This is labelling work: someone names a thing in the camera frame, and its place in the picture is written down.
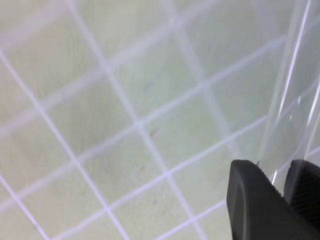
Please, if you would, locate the clear glass test tube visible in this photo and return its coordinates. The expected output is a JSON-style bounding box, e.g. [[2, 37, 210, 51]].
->
[[258, 0, 320, 187]]

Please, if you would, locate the green grid tablecloth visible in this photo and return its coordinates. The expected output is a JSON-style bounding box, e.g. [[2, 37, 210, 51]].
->
[[0, 0, 297, 240]]

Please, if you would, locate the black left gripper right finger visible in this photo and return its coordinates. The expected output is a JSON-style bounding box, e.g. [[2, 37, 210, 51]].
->
[[283, 159, 320, 227]]

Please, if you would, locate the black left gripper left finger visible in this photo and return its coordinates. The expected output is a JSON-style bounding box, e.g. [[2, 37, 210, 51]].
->
[[226, 159, 320, 240]]

